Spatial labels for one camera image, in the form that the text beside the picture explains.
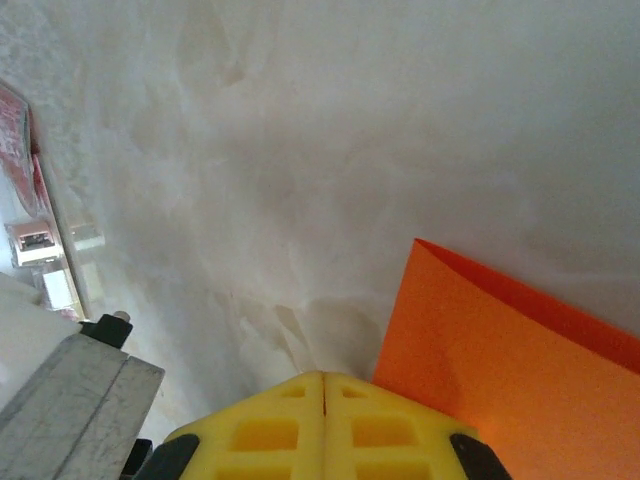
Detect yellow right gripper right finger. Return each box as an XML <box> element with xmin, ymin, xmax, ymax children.
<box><xmin>324</xmin><ymin>372</ymin><xmax>481</xmax><ymax>480</ymax></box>

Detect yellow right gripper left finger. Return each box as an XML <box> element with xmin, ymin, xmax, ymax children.
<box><xmin>164</xmin><ymin>370</ymin><xmax>325</xmax><ymax>480</ymax></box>

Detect scratched aluminium bar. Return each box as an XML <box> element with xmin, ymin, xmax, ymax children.
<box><xmin>0</xmin><ymin>332</ymin><xmax>166</xmax><ymax>480</ymax></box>

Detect red card box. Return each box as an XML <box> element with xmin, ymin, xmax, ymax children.
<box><xmin>0</xmin><ymin>79</ymin><xmax>106</xmax><ymax>321</ymax></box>

